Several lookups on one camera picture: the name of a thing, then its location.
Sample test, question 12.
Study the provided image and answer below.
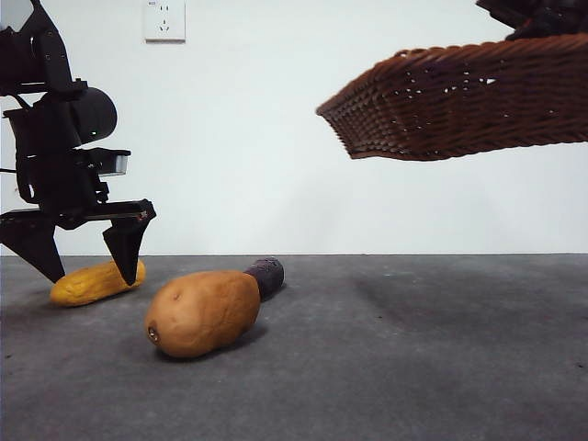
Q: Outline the yellow corn cob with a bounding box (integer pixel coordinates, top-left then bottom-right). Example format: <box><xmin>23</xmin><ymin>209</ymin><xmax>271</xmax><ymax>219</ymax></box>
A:
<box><xmin>49</xmin><ymin>260</ymin><xmax>147</xmax><ymax>308</ymax></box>

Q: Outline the brown potato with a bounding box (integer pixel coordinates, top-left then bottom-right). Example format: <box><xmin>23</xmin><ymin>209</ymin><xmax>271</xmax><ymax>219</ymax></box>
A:
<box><xmin>144</xmin><ymin>269</ymin><xmax>262</xmax><ymax>359</ymax></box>

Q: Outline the purple sweet potato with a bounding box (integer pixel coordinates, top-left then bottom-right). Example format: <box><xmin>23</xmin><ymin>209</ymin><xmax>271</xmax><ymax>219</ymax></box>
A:
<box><xmin>243</xmin><ymin>256</ymin><xmax>285</xmax><ymax>302</ymax></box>

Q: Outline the brown wicker basket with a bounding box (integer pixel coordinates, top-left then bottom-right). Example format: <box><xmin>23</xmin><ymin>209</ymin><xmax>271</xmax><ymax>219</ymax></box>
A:
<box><xmin>315</xmin><ymin>32</ymin><xmax>588</xmax><ymax>161</ymax></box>

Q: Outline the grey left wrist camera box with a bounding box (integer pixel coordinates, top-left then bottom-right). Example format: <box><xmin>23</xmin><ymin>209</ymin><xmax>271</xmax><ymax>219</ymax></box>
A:
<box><xmin>97</xmin><ymin>148</ymin><xmax>132</xmax><ymax>178</ymax></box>

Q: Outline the white wall socket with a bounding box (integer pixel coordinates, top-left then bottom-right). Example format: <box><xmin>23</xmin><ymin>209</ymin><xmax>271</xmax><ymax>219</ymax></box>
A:
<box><xmin>145</xmin><ymin>0</ymin><xmax>187</xmax><ymax>44</ymax></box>

